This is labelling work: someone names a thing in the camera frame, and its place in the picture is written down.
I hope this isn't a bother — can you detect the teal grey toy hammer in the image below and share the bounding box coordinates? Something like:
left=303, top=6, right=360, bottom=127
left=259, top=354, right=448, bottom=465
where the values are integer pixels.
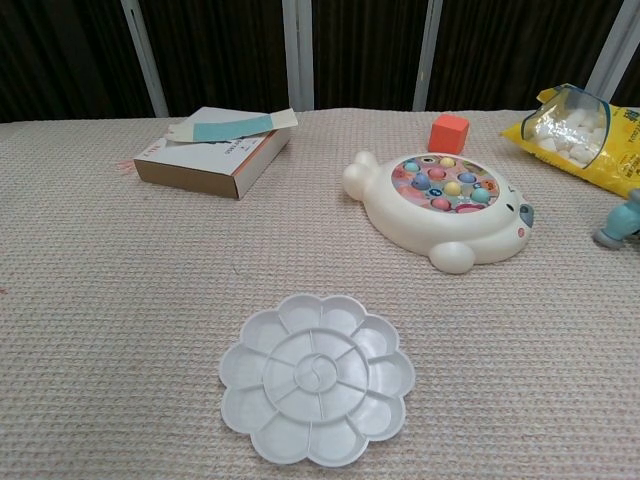
left=591, top=188, right=640, bottom=252

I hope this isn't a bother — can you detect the white seal-shaped fishing game toy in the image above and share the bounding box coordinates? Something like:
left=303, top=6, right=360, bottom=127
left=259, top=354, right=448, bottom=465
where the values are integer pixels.
left=341, top=150, right=537, bottom=276

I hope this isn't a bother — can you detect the white flower paint palette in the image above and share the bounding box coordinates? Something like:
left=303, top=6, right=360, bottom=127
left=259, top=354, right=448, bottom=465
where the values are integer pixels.
left=219, top=293, right=417, bottom=469

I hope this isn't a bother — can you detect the open cardboard box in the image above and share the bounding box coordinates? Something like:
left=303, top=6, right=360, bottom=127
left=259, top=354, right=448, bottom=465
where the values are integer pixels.
left=132, top=105, right=293, bottom=202

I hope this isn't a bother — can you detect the beige teal tasselled bookmark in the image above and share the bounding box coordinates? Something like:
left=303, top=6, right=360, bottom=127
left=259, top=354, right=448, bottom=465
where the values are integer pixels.
left=115, top=105, right=300, bottom=174

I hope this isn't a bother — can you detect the orange cube block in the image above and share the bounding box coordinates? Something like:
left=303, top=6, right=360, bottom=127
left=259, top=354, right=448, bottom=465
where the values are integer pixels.
left=427, top=112, right=472, bottom=154

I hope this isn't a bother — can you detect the beige woven table cloth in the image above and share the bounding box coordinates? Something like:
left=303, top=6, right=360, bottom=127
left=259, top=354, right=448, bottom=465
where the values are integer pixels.
left=0, top=105, right=640, bottom=480

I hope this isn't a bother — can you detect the black pleated curtain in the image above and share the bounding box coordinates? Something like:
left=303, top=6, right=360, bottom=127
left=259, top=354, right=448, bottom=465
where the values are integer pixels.
left=0, top=0, right=640, bottom=124

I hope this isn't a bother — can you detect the yellow bag of white sweets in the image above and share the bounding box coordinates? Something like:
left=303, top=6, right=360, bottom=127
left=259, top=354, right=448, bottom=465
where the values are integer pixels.
left=499, top=83, right=640, bottom=199

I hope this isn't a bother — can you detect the silver aluminium frame post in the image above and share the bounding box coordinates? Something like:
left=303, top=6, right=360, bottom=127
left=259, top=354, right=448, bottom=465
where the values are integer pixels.
left=583, top=0, right=640, bottom=97
left=280, top=0, right=315, bottom=112
left=118, top=0, right=170, bottom=119
left=411, top=0, right=445, bottom=112

